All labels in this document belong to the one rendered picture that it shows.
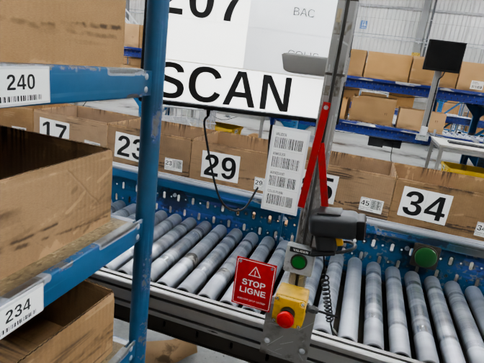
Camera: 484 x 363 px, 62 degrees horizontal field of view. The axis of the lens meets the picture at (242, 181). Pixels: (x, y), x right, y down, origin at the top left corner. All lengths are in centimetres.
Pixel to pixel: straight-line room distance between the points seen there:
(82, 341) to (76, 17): 39
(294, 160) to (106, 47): 53
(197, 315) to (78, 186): 71
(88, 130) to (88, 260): 143
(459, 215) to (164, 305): 102
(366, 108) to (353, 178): 428
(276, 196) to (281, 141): 13
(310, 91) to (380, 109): 478
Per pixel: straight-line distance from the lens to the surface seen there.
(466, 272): 163
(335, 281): 134
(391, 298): 135
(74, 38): 46
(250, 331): 111
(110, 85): 46
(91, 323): 59
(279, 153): 91
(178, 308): 116
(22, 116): 213
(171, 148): 169
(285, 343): 110
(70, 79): 41
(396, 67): 602
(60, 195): 49
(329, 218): 87
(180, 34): 99
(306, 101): 100
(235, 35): 99
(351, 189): 153
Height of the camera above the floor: 137
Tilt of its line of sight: 16 degrees down
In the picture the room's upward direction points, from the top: 7 degrees clockwise
